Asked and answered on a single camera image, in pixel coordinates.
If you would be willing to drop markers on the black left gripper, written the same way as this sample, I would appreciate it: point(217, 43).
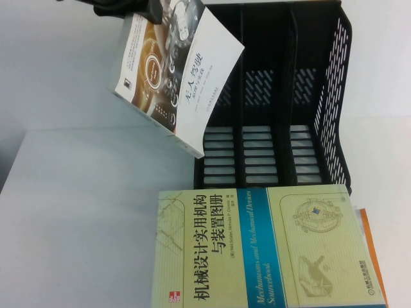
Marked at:
point(109, 7)

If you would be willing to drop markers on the white self-driving book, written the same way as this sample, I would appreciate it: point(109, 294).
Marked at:
point(199, 73)

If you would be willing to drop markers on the black plastic book stand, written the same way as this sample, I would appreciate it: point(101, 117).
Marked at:
point(273, 48)

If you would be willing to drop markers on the yellow-green mechanisms book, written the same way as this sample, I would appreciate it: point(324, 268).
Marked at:
point(257, 250)

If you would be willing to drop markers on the orange-edged book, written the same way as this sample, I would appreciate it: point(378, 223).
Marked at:
point(365, 221)

